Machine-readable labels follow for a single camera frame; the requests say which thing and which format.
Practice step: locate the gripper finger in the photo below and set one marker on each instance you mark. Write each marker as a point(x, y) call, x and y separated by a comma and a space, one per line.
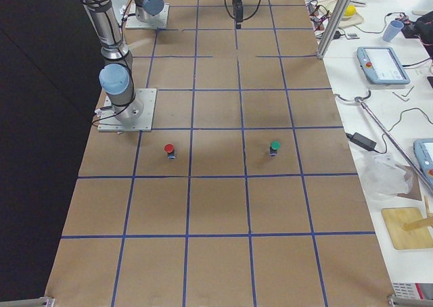
point(238, 14)

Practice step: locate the yellow lemon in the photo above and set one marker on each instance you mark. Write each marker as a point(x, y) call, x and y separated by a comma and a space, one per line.
point(350, 11)

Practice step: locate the blue teach pendant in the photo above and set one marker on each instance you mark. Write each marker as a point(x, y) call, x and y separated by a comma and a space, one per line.
point(423, 152)
point(381, 66)

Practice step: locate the metal walking cane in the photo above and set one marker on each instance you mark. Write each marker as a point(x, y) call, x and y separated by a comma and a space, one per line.
point(361, 101)

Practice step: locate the blue plastic cup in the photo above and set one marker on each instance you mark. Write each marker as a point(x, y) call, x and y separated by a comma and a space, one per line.
point(392, 29)

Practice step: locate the black power adapter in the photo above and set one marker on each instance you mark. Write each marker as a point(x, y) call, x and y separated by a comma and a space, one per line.
point(362, 141)

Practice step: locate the clear plastic bag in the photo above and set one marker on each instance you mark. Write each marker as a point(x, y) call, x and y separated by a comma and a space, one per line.
point(381, 173)

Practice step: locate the wooden cutting board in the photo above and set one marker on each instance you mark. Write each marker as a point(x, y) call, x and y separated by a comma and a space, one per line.
point(407, 228)

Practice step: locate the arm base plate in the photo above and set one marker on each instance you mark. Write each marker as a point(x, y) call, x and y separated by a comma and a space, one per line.
point(159, 22)
point(138, 116)

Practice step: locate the aluminium frame post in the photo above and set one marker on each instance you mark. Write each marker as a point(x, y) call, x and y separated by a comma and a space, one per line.
point(332, 25)

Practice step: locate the green push button switch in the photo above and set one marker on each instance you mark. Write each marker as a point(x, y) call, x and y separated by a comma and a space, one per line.
point(274, 148)

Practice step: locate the red push button switch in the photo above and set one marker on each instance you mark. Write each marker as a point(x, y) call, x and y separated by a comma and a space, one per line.
point(170, 151)

